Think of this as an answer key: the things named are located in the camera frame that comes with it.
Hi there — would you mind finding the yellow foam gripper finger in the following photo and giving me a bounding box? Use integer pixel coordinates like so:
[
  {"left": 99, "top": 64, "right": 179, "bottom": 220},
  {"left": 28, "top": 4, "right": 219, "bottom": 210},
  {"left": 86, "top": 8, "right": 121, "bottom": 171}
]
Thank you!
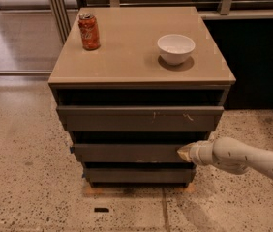
[{"left": 177, "top": 143, "right": 196, "bottom": 162}]

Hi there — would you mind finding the grey drawer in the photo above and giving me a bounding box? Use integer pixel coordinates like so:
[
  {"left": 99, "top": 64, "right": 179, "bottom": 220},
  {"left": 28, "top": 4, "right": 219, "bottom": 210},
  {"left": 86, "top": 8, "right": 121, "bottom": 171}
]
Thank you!
[
  {"left": 83, "top": 168, "right": 196, "bottom": 184},
  {"left": 72, "top": 144, "right": 183, "bottom": 163},
  {"left": 57, "top": 106, "right": 224, "bottom": 132}
]

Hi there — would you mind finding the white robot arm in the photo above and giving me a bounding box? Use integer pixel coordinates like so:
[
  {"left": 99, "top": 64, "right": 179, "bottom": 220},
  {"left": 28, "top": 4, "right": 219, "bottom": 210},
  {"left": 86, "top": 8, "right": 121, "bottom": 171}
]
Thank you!
[{"left": 177, "top": 137, "right": 273, "bottom": 180}]

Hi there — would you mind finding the grey bottom drawer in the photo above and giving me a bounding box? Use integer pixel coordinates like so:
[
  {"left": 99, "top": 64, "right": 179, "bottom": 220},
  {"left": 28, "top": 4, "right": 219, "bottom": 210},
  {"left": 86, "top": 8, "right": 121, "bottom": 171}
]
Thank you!
[{"left": 83, "top": 168, "right": 196, "bottom": 184}]

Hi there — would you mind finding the grey drawer cabinet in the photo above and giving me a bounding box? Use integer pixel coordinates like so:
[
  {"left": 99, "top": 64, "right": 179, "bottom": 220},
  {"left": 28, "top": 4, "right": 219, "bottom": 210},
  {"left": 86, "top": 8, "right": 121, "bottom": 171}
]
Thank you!
[{"left": 47, "top": 6, "right": 236, "bottom": 189}]

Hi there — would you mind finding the grey top drawer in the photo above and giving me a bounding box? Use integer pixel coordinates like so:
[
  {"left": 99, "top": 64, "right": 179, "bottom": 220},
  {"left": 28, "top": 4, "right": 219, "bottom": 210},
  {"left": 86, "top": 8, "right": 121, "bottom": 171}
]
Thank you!
[{"left": 57, "top": 106, "right": 224, "bottom": 132}]

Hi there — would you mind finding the white ceramic bowl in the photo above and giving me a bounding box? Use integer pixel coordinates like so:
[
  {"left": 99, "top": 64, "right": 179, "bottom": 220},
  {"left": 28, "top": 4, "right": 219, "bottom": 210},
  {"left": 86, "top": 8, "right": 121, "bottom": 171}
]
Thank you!
[{"left": 157, "top": 34, "right": 196, "bottom": 66}]

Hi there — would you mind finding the black floor marker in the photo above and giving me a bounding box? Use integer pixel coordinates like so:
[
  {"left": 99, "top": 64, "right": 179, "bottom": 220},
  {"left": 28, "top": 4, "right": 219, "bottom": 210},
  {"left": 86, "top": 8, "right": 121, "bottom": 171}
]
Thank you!
[{"left": 94, "top": 207, "right": 109, "bottom": 213}]

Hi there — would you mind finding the blue tape piece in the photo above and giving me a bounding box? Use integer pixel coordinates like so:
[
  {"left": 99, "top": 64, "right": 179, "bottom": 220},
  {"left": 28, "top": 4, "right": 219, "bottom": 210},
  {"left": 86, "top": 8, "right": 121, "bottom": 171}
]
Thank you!
[{"left": 69, "top": 146, "right": 75, "bottom": 154}]

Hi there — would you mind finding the orange soda can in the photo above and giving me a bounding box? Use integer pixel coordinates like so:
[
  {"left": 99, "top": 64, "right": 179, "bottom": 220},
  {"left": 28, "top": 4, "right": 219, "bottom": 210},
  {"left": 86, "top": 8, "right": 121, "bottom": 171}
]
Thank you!
[{"left": 78, "top": 13, "right": 101, "bottom": 50}]

